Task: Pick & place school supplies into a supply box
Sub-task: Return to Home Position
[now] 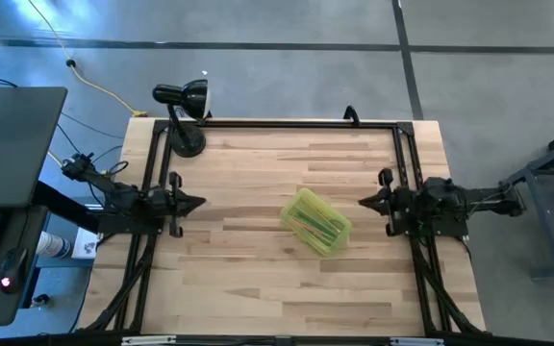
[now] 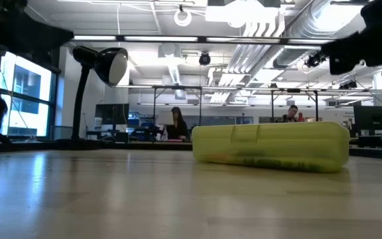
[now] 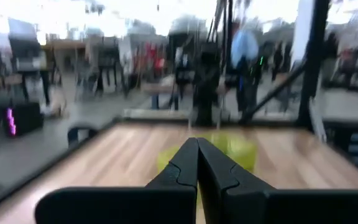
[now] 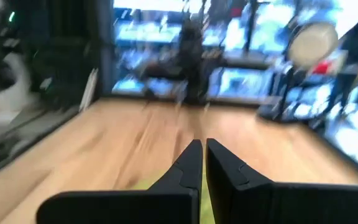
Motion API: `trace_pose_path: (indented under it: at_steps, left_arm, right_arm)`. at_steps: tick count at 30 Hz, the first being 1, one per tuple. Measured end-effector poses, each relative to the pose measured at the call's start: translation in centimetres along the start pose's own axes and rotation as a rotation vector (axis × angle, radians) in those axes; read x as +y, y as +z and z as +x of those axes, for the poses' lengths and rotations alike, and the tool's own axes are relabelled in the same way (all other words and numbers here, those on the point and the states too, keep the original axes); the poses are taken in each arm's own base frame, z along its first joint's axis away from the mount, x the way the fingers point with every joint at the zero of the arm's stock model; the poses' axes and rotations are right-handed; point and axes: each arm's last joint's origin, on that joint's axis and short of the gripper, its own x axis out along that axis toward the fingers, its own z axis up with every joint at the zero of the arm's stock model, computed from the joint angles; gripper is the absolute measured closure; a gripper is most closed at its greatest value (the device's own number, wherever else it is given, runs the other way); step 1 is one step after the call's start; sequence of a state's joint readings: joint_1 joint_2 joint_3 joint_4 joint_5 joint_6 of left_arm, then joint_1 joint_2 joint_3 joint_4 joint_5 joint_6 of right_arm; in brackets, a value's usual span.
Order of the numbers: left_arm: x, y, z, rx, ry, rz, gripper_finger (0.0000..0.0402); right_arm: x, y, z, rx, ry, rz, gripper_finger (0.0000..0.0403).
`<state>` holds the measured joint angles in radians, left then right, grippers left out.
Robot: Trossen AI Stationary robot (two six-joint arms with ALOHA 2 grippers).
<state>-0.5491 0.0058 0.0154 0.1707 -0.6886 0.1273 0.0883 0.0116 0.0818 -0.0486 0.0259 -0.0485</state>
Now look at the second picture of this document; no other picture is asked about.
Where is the black overhead camera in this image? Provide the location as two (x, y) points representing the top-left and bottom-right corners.
(198, 52), (212, 66)

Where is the white ring light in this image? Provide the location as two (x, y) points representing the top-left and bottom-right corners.
(173, 9), (193, 27)

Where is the large glass window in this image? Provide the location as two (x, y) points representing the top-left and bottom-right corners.
(0, 49), (58, 139)

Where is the black desk lamp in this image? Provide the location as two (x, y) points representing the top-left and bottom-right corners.
(70, 45), (129, 142)

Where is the black aluminium table frame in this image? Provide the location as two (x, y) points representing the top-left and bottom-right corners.
(0, 139), (382, 161)

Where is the black background rig frame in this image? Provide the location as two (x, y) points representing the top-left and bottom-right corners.
(153, 85), (320, 131)

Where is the black computer monitor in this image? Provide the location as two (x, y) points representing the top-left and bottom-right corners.
(353, 106), (382, 131)
(94, 103), (130, 125)

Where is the wire waste bin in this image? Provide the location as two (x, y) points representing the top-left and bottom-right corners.
(42, 123), (70, 141)

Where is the black ceiling-mounted camera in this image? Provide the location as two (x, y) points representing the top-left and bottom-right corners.
(304, 50), (328, 69)

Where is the silver ceiling air duct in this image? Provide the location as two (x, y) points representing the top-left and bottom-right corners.
(227, 0), (344, 74)

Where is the yellow translucent supply box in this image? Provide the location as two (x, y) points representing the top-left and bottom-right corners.
(191, 121), (351, 174)

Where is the overhead light bar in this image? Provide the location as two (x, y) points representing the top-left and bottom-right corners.
(71, 34), (338, 44)

